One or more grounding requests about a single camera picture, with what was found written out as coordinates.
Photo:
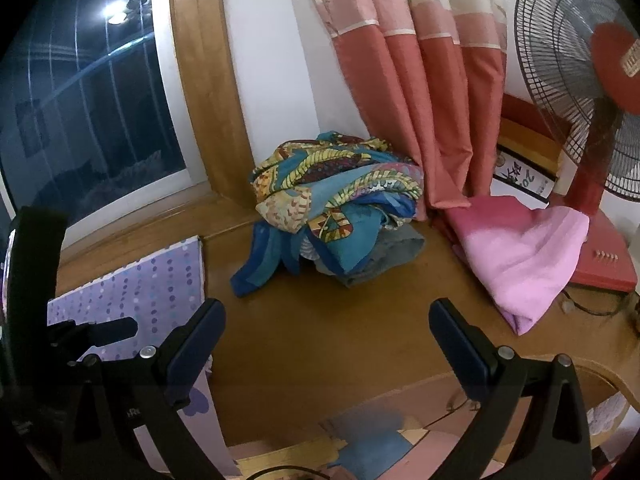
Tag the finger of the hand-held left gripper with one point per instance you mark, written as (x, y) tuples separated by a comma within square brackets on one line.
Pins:
[(110, 330)]

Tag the white calendar sheet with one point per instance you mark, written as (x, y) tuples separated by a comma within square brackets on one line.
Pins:
[(520, 175)]

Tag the foam puzzle floor mat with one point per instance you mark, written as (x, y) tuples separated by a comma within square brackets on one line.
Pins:
[(370, 450)]

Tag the lilac dotted mat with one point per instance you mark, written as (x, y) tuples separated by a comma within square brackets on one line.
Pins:
[(150, 285)]

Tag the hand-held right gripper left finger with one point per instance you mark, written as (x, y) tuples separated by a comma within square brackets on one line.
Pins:
[(195, 340)]

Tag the colourful patterned blue cloth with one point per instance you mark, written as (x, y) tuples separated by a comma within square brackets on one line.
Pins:
[(340, 185)]

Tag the pink cloth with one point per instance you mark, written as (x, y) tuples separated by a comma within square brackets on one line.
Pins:
[(515, 255)]

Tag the light grey garment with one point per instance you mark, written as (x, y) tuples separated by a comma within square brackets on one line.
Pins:
[(395, 250)]

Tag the window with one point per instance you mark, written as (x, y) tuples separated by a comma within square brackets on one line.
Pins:
[(90, 110)]

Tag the red and cream curtain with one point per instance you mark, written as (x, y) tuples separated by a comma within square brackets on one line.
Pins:
[(425, 85)]

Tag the red standing fan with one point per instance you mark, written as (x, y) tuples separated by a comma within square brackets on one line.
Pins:
[(600, 195)]

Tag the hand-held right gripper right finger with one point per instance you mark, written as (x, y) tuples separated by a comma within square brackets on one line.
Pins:
[(457, 345)]

